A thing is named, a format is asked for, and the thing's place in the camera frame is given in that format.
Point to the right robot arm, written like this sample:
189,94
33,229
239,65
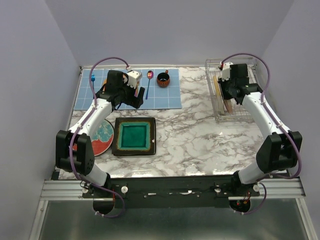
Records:
281,146

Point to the yellow rimmed plate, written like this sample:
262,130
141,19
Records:
218,96

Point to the blue grid placemat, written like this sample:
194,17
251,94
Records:
158,98

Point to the blue fork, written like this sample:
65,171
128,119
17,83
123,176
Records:
93,78

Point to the brown ceramic mug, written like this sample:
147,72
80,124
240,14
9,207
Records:
163,79

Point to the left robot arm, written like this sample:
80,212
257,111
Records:
73,148

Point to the iridescent spoon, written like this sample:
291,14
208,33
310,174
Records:
150,76

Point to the teal and red plate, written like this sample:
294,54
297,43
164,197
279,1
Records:
101,140

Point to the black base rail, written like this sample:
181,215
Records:
172,192

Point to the wire dish rack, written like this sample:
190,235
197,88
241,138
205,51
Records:
240,114

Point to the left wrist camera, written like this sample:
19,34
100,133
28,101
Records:
133,78

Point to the brown rimmed plate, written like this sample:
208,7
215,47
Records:
228,105

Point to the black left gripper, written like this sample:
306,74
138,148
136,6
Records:
134,101

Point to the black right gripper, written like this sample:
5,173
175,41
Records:
226,96

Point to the aluminium frame extrusion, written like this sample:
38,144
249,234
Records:
70,190

